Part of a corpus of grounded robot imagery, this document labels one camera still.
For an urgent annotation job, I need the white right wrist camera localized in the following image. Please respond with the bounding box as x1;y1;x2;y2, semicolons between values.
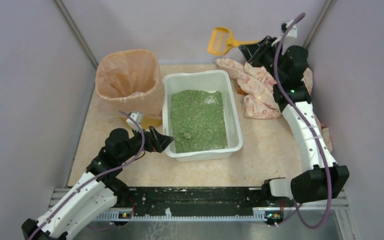
281;20;298;44

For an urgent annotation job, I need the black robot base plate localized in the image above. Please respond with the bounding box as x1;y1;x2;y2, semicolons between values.
115;186;295;217

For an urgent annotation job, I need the white plastic litter box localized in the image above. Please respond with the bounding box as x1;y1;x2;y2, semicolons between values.
162;69;243;162

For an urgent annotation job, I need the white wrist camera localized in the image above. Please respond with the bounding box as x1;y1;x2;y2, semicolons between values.
281;20;298;44
126;111;144;132

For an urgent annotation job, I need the yellow bin with pink bag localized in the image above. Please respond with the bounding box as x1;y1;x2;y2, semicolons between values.
95;49;165;128

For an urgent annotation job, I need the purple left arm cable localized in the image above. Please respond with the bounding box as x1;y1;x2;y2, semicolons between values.
27;110;146;240

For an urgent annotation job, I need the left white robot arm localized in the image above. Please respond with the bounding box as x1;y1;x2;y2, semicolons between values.
21;126;175;240

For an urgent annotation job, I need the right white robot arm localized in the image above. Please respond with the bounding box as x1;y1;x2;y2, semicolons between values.
238;36;350;204

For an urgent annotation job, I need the aluminium frame rail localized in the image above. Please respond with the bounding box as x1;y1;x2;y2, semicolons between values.
47;187;349;223

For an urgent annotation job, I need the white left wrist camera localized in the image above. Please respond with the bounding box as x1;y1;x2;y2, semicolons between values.
126;111;144;132

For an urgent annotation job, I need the cream pink cartoon cloth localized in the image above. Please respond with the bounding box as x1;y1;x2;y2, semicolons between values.
215;57;334;153

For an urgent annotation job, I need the green cat litter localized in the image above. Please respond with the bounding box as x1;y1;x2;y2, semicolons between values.
170;90;228;154

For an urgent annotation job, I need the yellow plastic litter scoop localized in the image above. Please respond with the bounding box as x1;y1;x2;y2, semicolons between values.
207;26;260;56

